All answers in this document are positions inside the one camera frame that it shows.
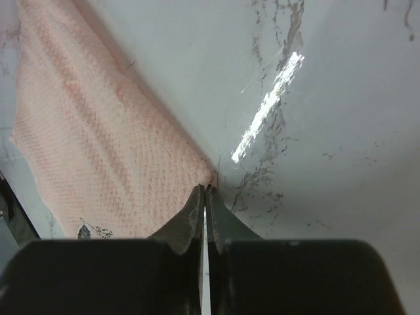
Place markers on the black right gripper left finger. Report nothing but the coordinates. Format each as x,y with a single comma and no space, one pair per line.
174,261

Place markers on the light pink towel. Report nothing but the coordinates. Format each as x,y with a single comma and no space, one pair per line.
102,156

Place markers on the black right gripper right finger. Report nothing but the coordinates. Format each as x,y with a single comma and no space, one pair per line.
223,227

